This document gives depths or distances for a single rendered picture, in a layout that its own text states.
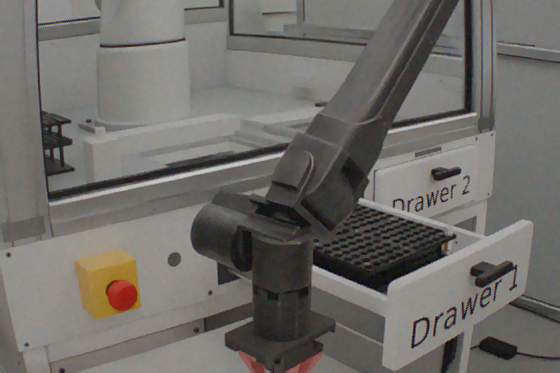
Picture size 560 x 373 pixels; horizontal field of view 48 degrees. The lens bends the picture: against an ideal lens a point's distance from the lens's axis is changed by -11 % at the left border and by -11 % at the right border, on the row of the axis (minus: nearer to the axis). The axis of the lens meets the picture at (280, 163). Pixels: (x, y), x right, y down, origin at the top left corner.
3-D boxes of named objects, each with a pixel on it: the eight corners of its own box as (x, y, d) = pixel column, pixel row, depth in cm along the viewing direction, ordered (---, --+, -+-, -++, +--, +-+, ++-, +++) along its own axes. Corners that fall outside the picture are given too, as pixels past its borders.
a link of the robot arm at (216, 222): (316, 150, 63) (355, 193, 69) (226, 130, 70) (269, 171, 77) (256, 268, 60) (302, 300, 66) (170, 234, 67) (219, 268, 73)
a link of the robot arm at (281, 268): (286, 238, 60) (326, 221, 65) (229, 219, 65) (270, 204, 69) (284, 307, 62) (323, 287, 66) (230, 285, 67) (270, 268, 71)
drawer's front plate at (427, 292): (524, 292, 90) (534, 220, 88) (392, 373, 73) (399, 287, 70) (515, 289, 92) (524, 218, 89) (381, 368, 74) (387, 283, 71)
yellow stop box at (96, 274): (145, 310, 85) (139, 259, 83) (97, 324, 80) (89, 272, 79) (127, 296, 89) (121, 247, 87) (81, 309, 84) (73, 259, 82)
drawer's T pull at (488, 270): (513, 271, 79) (514, 260, 79) (480, 290, 75) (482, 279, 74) (491, 263, 82) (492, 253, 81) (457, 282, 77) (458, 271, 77)
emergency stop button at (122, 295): (142, 309, 82) (138, 280, 81) (114, 316, 79) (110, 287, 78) (130, 300, 84) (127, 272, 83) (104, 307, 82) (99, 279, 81)
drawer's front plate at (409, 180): (476, 199, 134) (479, 145, 131) (380, 236, 116) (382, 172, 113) (469, 197, 135) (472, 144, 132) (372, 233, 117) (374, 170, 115)
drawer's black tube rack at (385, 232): (452, 276, 94) (456, 233, 92) (367, 317, 83) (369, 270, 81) (345, 238, 111) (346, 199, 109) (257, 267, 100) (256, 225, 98)
